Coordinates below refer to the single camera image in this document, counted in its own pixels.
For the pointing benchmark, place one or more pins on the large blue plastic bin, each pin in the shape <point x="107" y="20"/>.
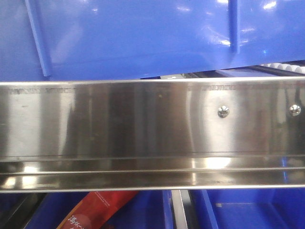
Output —
<point x="63" y="40"/>

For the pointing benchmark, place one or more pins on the lower left blue bin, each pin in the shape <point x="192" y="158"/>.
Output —
<point x="147" y="210"/>

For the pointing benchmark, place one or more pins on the lower right blue bin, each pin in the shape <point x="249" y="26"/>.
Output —
<point x="279" y="208"/>

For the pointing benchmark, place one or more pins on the red snack package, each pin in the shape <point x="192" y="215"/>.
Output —
<point x="95" y="209"/>

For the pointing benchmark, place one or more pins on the white roller track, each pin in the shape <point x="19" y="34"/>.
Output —
<point x="285" y="67"/>

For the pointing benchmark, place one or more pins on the left silver rail screw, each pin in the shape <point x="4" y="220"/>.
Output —
<point x="223" y="111"/>

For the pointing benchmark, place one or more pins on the silver rail screw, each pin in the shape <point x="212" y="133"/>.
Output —
<point x="295" y="110"/>
<point x="223" y="111"/>

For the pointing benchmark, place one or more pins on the stainless steel shelf rail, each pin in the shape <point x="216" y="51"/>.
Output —
<point x="151" y="134"/>

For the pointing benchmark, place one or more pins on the right silver rail screw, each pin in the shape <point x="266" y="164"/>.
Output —
<point x="295" y="110"/>

